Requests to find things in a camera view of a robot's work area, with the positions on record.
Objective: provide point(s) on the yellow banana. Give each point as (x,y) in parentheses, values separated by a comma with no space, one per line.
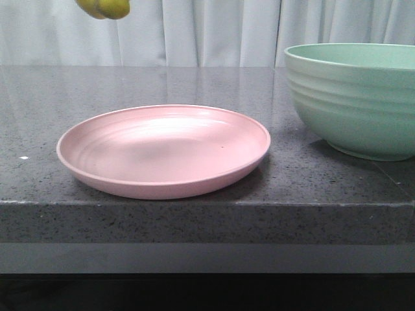
(105,9)

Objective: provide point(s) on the pink plate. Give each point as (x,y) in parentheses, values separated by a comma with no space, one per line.
(163,152)

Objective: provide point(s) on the green bowl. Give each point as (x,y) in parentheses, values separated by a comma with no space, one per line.
(358,97)

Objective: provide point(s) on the pale green curtain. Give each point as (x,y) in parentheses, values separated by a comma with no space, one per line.
(194,33)

